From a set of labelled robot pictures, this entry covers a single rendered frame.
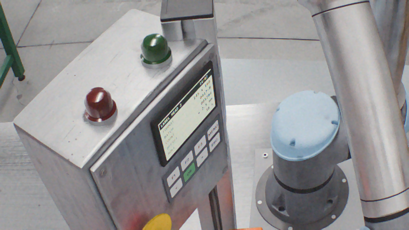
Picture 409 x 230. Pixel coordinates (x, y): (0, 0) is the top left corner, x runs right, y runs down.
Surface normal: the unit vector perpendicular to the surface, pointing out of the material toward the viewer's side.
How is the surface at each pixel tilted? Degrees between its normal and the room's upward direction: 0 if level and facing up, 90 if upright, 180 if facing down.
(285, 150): 89
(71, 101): 0
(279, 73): 0
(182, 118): 90
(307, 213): 72
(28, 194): 0
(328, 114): 10
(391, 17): 95
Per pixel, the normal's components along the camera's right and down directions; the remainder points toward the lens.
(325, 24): -0.79, 0.26
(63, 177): -0.57, 0.65
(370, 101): -0.20, 0.11
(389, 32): -0.26, 0.79
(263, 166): -0.14, -0.66
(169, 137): 0.82, 0.36
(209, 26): 0.00, 0.74
